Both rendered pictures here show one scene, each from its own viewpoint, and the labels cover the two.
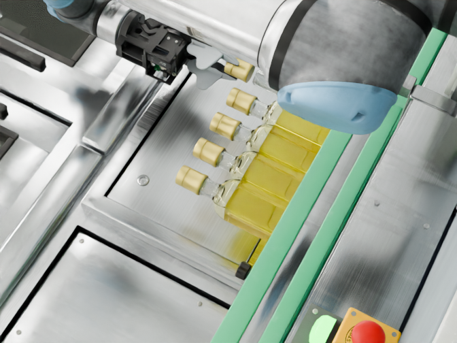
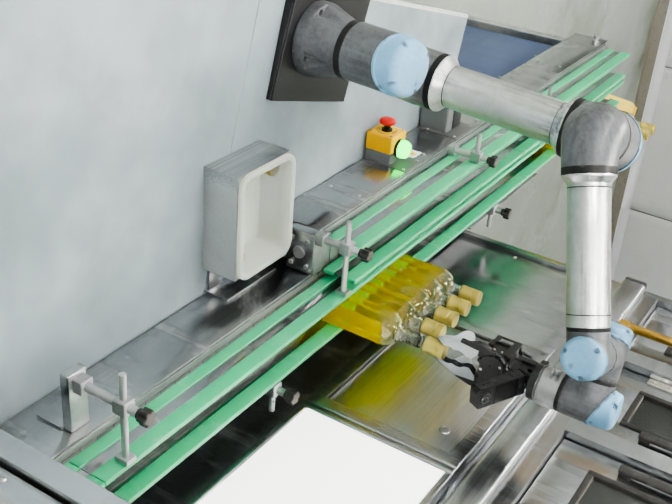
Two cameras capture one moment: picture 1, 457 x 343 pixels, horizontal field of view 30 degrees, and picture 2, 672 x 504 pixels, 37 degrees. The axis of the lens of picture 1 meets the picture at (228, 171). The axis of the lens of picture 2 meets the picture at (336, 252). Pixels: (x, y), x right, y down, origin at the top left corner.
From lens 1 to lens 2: 2.53 m
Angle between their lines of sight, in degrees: 90
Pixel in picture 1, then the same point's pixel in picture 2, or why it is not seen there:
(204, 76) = (464, 361)
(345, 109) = not seen: hidden behind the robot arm
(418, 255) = (339, 178)
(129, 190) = not seen: hidden behind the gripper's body
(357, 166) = (365, 218)
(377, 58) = not seen: hidden behind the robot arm
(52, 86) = (602, 444)
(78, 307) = (536, 324)
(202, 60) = (469, 335)
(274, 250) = (423, 196)
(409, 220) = (340, 188)
